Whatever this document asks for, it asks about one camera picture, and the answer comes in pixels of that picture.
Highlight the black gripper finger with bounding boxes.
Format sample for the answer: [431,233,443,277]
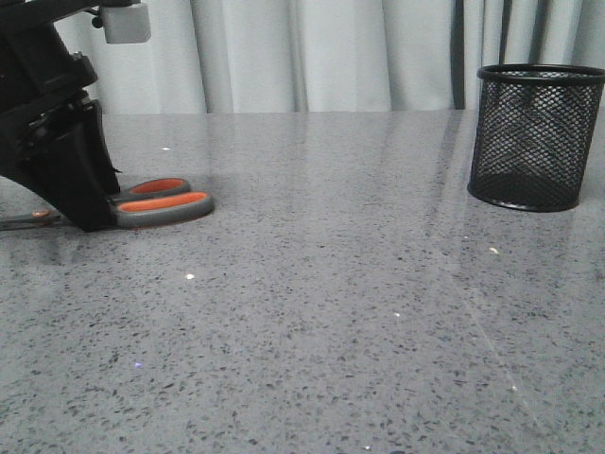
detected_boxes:
[17,125,112,232]
[83,100,120,194]

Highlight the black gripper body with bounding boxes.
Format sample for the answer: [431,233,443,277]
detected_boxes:
[1,1,102,175]

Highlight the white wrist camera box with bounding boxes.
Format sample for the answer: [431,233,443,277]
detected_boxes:
[99,1,151,44]

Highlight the black mesh pen bucket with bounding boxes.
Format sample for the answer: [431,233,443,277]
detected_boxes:
[467,63,604,212]

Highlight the grey orange handled scissors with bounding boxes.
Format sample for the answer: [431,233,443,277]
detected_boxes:
[1,178,215,232]

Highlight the grey pleated curtain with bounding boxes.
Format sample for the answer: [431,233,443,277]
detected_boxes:
[57,1,604,114]

